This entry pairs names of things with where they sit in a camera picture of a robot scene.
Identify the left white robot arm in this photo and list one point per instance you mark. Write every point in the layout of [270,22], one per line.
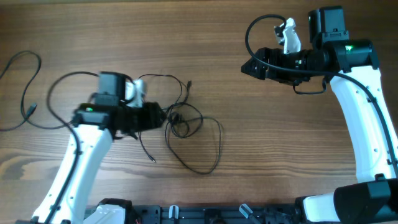
[118,106]

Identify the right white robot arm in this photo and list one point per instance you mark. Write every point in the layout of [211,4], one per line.
[351,69]

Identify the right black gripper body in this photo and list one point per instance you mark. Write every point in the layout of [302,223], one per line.
[277,56]

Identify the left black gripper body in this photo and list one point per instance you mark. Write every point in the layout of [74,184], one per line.
[144,117]

